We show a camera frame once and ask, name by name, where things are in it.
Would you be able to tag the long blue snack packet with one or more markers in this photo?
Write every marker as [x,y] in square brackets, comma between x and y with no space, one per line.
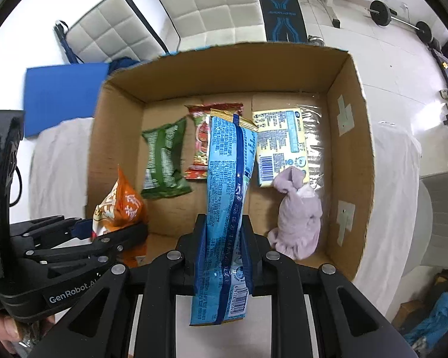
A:
[224,179]

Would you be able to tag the dark blue bag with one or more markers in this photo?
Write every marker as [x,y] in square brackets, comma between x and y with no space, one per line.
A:
[123,65]

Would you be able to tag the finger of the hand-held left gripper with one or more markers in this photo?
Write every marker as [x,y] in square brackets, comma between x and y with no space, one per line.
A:
[52,227]
[97,250]

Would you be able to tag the blue cloth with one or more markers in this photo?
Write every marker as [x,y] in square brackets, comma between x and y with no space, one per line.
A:
[438,320]

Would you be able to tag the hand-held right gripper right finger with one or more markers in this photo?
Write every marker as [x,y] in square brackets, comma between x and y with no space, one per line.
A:
[255,261]

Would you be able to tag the orange snack packet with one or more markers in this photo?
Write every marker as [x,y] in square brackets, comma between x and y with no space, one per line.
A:
[123,205]

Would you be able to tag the grey plastic chair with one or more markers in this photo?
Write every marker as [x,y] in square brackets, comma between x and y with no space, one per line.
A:
[440,209]

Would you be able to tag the white quilted chair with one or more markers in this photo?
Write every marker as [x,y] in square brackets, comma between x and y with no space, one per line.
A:
[108,30]
[209,3]

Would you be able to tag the purple cloth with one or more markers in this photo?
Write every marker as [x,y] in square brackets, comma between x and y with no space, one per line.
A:
[298,223]

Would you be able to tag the cardboard box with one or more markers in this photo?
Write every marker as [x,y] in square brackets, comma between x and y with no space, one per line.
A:
[358,119]

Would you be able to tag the black weight bench pad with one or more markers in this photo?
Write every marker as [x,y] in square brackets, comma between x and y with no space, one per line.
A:
[282,11]

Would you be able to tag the green snack packet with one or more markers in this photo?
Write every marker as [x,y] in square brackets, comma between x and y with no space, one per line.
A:
[164,156]

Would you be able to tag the dark folded stand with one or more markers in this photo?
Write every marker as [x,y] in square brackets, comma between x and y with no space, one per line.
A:
[65,43]

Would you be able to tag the person's left hand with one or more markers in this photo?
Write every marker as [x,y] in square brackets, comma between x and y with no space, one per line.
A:
[18,333]

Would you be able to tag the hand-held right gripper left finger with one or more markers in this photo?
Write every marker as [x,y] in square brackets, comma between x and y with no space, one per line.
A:
[188,261]

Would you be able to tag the blue foam mat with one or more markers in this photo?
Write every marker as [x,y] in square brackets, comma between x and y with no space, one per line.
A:
[59,97]

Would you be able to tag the short dumbbell bar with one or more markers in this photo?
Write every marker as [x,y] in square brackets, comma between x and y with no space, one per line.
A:
[380,13]

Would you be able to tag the red snack packet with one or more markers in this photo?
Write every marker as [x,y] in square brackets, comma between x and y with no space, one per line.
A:
[199,145]

